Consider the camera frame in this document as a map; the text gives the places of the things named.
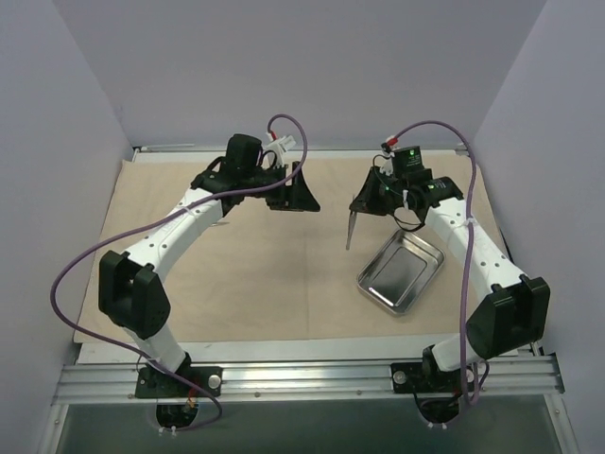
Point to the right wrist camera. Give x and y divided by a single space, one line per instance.
404 164

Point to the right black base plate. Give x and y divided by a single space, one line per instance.
423 377

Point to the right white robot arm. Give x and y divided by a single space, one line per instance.
512 307

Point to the metal instrument tray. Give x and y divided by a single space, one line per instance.
400 271

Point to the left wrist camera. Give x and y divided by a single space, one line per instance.
281 145

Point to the back aluminium rail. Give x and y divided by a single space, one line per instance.
163 148

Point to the steel tweezers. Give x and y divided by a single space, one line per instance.
350 229

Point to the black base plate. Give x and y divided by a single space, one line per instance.
423 377
152 384

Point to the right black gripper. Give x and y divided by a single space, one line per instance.
373 190

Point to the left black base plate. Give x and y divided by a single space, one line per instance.
152 384

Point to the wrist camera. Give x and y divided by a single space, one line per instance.
281 145
404 164

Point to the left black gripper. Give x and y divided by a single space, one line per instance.
288 187

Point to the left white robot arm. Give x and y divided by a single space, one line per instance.
131 284

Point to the front aluminium rail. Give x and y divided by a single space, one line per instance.
319 380

